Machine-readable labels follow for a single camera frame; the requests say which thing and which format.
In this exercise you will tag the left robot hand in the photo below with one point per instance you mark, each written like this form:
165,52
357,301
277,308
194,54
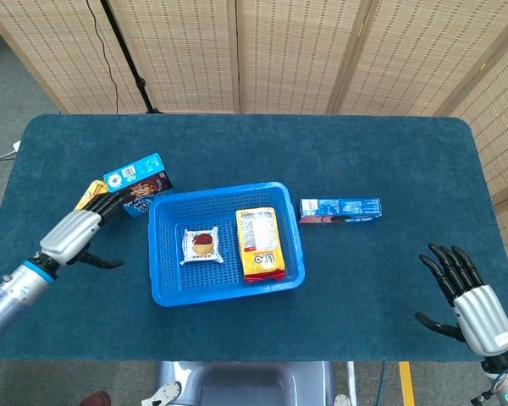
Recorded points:
67,234

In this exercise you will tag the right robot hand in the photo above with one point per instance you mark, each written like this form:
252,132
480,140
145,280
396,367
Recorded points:
482,321

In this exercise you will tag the small yellow cracker pack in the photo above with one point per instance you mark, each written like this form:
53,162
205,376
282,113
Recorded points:
91,190

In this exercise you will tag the chocolate chip cookie box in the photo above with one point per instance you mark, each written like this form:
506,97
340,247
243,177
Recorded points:
144,177

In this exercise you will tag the small white cake packet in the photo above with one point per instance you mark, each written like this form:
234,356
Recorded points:
201,245

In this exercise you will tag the long blue Oreo box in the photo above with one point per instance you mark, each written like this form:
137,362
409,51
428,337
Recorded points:
343,207

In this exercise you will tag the large yellow Lipo biscuit pack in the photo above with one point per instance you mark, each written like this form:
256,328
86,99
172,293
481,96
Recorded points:
260,237

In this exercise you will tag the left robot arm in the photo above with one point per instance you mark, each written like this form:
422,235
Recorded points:
8,296

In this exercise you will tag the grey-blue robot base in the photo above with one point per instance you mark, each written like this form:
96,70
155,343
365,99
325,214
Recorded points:
245,385

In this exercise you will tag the blue plastic basket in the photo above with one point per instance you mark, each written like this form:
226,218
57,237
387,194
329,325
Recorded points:
224,298

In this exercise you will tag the dark teal table mat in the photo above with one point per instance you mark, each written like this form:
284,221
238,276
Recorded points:
364,275

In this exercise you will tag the white vertical bar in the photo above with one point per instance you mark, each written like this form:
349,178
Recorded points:
351,380

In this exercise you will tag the dark red shoe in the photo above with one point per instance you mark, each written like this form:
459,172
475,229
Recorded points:
96,399

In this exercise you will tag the black tripod stand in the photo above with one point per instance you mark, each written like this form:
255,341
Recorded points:
129,63

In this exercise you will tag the bamboo folding screen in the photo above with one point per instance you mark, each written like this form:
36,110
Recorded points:
300,55

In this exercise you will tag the white perforated base plate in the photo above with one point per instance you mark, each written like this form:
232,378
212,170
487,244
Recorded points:
163,393
341,401

